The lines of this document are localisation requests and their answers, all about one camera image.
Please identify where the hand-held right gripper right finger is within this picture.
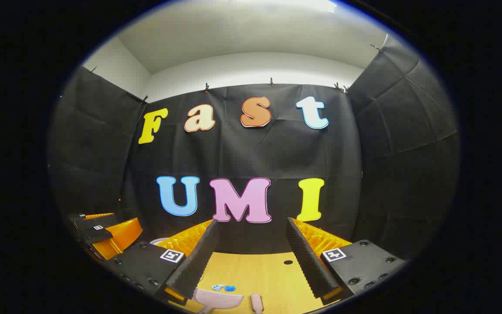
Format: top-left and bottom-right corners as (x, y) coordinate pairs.
(286, 217), (405, 302)

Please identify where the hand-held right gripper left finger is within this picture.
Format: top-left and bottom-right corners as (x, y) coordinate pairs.
(102, 219), (220, 306)

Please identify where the lilac plastic dustpan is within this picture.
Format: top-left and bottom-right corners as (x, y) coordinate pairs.
(192, 289), (244, 314)

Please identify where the wooden desktop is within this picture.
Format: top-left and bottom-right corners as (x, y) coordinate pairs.
(181, 251), (334, 314)

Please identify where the row of small black clamps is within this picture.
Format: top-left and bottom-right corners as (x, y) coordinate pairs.
(88, 43), (384, 105)

